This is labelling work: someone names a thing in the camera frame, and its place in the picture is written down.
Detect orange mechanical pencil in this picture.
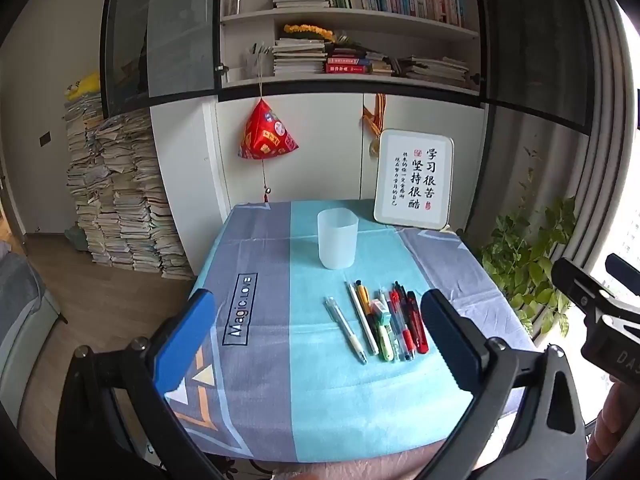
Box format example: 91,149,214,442
353,280,387,357

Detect white bookcase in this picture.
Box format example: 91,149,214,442
150,0,493,221

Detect red pyramid hanging ornament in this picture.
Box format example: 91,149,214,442
237,80,301,207

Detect white pen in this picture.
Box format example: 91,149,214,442
344,281,380,356

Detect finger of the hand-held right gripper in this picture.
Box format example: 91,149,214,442
551,257,640,333
605,253,640,288

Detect dark glass cabinet door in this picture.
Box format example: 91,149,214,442
100,0,224,119
474,0,597,136

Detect person's right hand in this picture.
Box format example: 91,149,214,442
586,381,640,467

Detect medal with striped ribbon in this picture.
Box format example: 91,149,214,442
362,92,389,157

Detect framed calligraphy board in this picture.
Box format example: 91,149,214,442
372,128,455,231

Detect yellow plush toy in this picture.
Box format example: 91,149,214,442
64,71,101,102

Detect slanted stacks of books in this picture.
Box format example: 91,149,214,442
367,51,471,87

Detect red and black pen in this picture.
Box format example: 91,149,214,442
406,290,431,355

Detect clear gel pen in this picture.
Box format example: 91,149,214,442
324,296,369,365

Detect grey sofa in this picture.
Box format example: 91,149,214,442
0,240,64,402

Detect translucent plastic cup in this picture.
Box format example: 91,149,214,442
317,208,359,271

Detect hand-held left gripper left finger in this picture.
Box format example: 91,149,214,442
55,287,226,480

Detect green highlighter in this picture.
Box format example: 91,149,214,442
377,324,396,362

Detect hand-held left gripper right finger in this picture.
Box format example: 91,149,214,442
420,288,588,480

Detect red books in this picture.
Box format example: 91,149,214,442
324,48,374,75

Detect pale green pen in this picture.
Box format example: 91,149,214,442
378,286,401,361

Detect green potted plant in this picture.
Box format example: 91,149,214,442
476,147,584,339

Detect blue and grey tablecloth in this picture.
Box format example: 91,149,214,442
164,200,551,463

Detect grey curtain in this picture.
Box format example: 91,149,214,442
564,0,640,263

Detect tall pile of books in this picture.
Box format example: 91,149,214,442
62,92,195,281

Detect stack of pale workbooks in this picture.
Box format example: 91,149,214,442
272,37,329,77

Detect yellow flowers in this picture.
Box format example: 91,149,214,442
283,23,335,44

